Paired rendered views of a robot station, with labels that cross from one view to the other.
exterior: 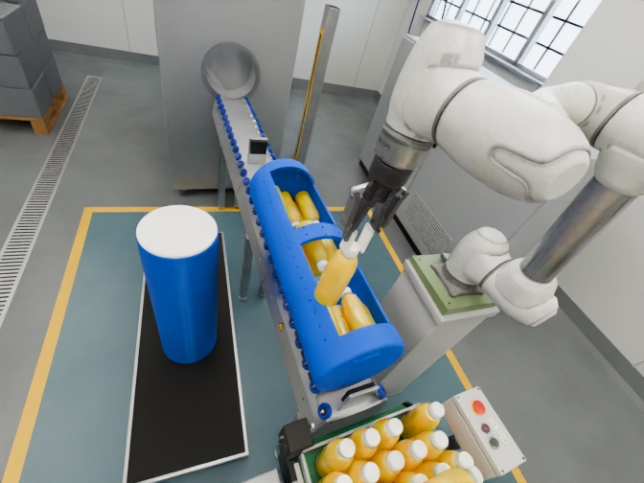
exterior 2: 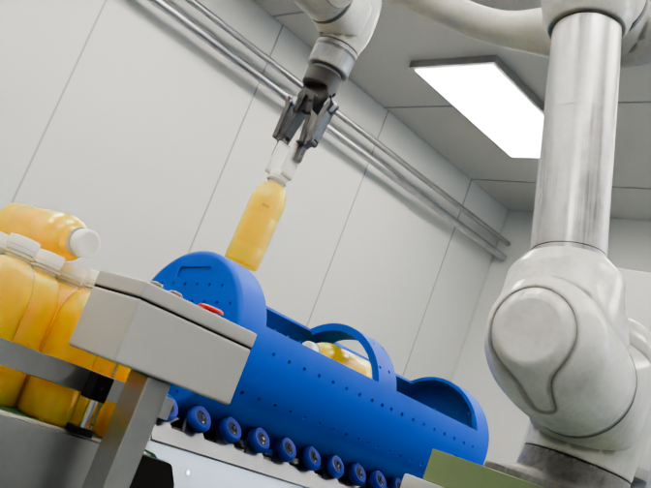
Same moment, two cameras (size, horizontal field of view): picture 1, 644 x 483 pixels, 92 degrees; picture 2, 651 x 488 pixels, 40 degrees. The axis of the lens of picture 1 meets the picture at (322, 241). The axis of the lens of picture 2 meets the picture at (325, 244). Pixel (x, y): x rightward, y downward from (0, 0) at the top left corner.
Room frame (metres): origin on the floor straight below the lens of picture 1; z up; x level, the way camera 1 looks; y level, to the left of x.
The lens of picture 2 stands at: (0.32, -1.75, 1.00)
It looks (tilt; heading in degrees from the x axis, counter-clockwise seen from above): 12 degrees up; 78
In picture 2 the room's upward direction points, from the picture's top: 21 degrees clockwise
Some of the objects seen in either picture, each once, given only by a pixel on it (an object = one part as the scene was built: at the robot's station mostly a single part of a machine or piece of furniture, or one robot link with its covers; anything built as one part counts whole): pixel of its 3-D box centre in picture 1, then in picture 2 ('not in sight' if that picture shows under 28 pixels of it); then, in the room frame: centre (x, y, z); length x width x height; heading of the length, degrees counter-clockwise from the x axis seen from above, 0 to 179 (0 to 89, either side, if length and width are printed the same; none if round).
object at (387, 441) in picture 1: (379, 436); not in sight; (0.32, -0.34, 0.99); 0.07 x 0.07 x 0.19
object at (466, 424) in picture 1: (478, 431); (167, 338); (0.40, -0.61, 1.05); 0.20 x 0.10 x 0.10; 35
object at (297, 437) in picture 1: (296, 439); not in sight; (0.26, -0.12, 0.95); 0.10 x 0.07 x 0.10; 125
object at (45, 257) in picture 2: not in sight; (48, 259); (0.23, -0.54, 1.09); 0.04 x 0.04 x 0.02
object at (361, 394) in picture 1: (356, 396); not in sight; (0.41, -0.25, 0.99); 0.10 x 0.02 x 0.12; 125
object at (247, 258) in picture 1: (246, 270); not in sight; (1.23, 0.40, 0.31); 0.06 x 0.06 x 0.63; 35
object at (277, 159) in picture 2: (348, 240); (277, 159); (0.51, -0.05, 1.48); 0.03 x 0.01 x 0.07; 35
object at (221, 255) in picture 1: (188, 328); not in sight; (0.86, 0.59, 0.08); 1.50 x 0.52 x 0.15; 30
